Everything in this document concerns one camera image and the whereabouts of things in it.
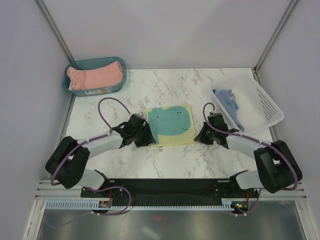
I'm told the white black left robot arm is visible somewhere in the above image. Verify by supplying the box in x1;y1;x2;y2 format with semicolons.
45;113;156;197

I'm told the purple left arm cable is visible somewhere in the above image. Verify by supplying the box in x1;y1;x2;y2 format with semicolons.
44;97;133;228

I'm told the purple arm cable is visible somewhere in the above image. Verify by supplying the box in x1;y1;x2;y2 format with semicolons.
202;102;301;217
44;97;133;228

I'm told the white slotted cable duct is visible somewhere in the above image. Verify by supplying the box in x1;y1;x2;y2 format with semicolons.
44;198;248;211

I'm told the yellow green towel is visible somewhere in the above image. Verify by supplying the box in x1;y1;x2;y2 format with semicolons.
146;105;196;148

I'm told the teal transparent plastic bin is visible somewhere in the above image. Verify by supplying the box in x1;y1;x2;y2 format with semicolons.
62;57;127;97

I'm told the white perforated plastic basket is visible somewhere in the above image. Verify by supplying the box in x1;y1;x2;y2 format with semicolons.
210;73;285;135

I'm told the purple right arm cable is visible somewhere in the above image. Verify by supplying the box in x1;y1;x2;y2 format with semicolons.
202;102;301;217

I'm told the aluminium frame rail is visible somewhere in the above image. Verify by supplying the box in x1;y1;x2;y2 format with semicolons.
34;180;307;201

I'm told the pink towel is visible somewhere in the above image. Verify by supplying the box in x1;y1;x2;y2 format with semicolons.
66;61;123;91

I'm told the blue towel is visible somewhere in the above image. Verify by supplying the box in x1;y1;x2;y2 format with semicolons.
212;89;245;132

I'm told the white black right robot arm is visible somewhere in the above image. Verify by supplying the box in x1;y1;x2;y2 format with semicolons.
194;113;302;197

